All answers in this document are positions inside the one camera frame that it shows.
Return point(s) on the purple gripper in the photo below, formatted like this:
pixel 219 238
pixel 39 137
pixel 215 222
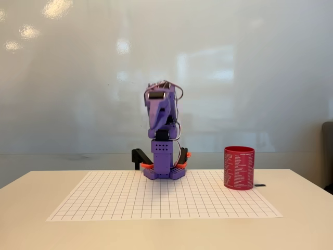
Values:
pixel 156 95

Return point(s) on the purple robot arm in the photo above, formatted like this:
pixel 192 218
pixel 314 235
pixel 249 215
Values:
pixel 162 159

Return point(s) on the red cup with white print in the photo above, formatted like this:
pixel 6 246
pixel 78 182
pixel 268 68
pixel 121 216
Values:
pixel 239 169

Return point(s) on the black orange table clamp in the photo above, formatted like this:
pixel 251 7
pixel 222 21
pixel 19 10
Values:
pixel 138 156
pixel 183 156

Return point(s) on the white grid paper sheet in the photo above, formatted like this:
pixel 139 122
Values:
pixel 169 198

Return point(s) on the small black tape strip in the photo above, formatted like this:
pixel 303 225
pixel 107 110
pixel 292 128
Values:
pixel 260 185

